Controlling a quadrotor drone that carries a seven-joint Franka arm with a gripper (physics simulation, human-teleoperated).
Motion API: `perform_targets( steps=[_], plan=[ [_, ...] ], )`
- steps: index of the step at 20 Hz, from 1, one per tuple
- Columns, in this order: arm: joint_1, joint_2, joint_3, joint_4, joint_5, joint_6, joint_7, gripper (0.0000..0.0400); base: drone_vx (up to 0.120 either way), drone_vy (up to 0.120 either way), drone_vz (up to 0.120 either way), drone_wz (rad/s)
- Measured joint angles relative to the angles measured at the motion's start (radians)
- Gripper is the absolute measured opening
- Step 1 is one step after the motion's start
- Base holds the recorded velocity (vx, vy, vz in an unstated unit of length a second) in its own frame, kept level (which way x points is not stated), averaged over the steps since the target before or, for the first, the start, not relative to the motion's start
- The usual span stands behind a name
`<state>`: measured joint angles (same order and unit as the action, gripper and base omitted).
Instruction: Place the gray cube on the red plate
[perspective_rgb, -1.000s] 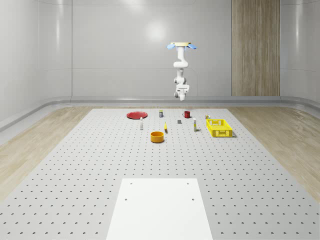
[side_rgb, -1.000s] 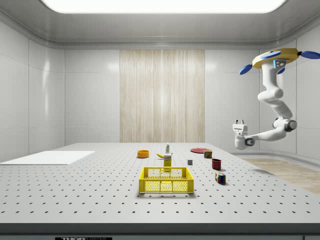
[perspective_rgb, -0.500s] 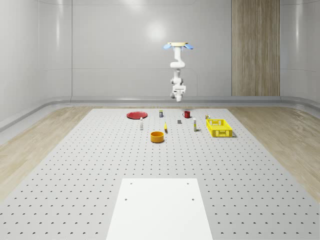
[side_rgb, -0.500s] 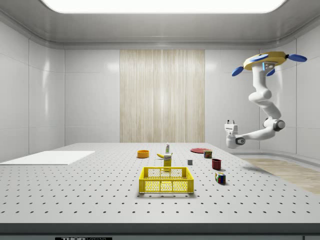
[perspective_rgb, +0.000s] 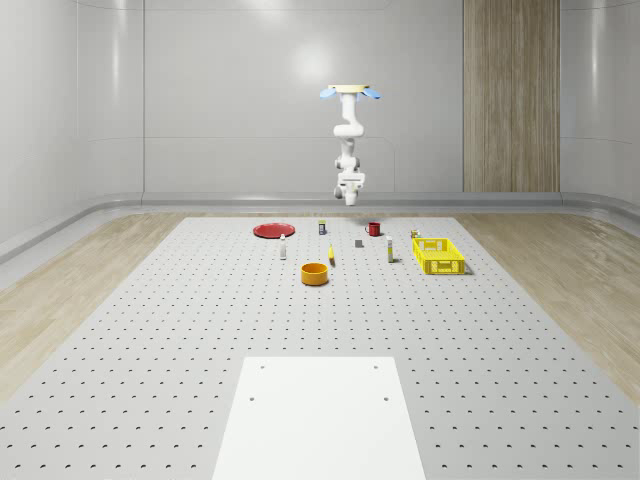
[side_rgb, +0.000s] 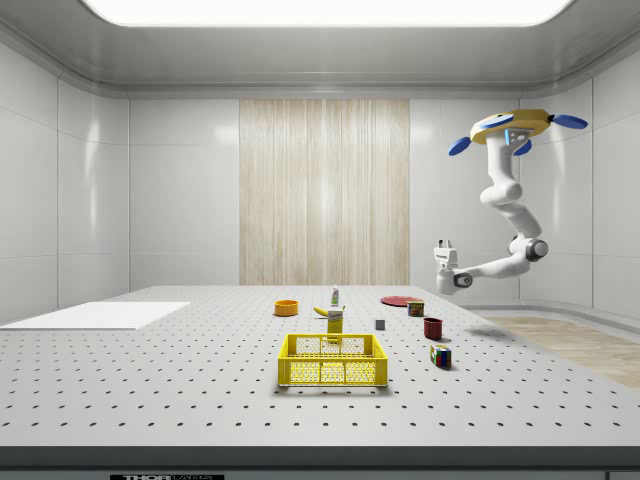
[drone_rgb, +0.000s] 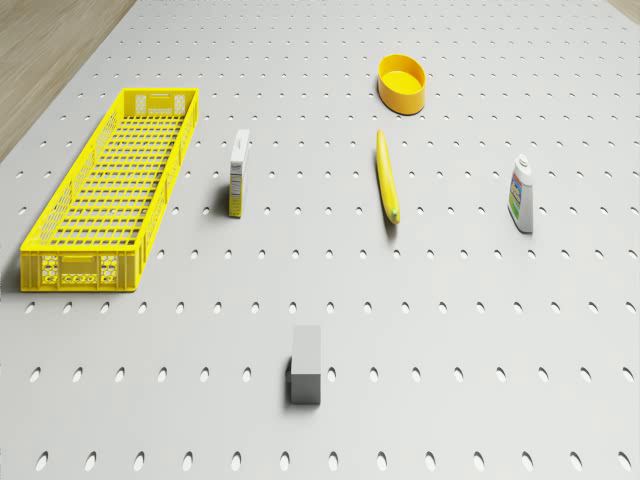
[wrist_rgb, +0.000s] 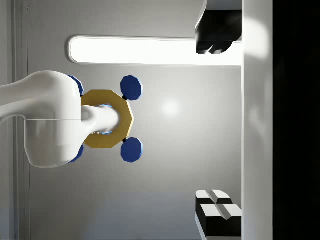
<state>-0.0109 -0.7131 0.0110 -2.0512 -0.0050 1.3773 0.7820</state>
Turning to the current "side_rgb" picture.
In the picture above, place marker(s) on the yellow basket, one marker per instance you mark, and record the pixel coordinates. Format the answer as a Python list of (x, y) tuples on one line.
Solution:
[(332, 372)]

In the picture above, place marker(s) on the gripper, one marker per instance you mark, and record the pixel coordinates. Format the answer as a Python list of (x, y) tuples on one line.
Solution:
[(446, 256)]

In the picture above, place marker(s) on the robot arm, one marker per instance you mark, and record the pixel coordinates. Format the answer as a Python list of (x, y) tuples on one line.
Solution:
[(500, 165)]

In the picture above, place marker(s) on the banana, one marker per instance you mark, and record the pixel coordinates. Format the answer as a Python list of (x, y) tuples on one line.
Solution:
[(320, 311)]

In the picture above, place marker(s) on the flat-sided can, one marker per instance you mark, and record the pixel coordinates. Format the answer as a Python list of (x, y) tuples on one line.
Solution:
[(415, 308)]

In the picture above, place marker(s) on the yellow and white box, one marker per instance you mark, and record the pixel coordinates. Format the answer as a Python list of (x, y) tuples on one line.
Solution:
[(334, 321)]

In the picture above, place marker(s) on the red plate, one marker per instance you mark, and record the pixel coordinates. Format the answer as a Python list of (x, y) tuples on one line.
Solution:
[(395, 301)]

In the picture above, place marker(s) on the drone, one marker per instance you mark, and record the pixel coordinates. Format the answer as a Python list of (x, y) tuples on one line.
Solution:
[(525, 120)]

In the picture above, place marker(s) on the yellow bowl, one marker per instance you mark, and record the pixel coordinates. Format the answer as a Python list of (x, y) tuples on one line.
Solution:
[(286, 308)]

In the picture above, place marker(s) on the puzzle cube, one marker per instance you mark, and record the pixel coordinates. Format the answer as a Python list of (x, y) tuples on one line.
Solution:
[(440, 356)]

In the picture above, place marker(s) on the white board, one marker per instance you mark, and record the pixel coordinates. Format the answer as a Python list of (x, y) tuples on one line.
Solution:
[(100, 314)]

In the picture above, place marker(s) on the small white bottle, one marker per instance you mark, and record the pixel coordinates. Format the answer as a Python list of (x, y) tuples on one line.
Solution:
[(335, 296)]

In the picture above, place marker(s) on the dark red mug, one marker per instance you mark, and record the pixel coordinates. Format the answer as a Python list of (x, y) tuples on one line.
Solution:
[(432, 328)]

